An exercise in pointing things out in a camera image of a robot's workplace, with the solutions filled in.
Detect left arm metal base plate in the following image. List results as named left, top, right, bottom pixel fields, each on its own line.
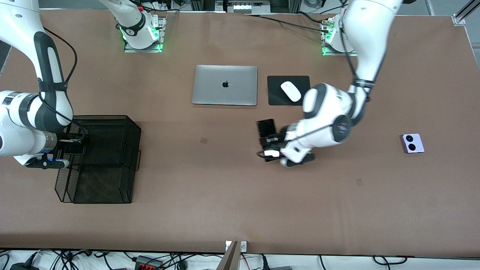
left=322, top=19, right=362, bottom=57

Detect white power strip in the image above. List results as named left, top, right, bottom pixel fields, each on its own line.
left=225, top=1, right=260, bottom=14

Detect silver closed laptop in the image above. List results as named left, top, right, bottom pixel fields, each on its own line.
left=192, top=65, right=258, bottom=107

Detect large black smartphone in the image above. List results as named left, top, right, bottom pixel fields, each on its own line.
left=256, top=119, right=282, bottom=162

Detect aluminium frame profile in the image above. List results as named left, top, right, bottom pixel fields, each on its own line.
left=452, top=0, right=480, bottom=26

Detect black mouse pad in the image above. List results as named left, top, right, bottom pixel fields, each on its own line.
left=267, top=75, right=311, bottom=106

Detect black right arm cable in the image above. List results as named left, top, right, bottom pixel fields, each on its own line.
left=41, top=27, right=90, bottom=143

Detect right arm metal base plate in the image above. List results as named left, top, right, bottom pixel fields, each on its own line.
left=124, top=17, right=166, bottom=53

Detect black mesh two-tier tray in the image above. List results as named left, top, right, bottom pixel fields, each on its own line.
left=54, top=115, right=142, bottom=204

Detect brown wooden beam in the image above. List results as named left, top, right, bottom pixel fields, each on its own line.
left=216, top=241, right=239, bottom=270

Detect lilac flip phone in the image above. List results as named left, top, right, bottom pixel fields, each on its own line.
left=402, top=133, right=425, bottom=154

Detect white computer mouse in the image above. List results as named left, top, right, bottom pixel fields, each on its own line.
left=280, top=81, right=302, bottom=102

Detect black power strip orange switches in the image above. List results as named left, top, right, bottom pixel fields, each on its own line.
left=134, top=255, right=164, bottom=270

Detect black cable on table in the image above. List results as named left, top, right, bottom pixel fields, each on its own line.
left=244, top=14, right=327, bottom=33

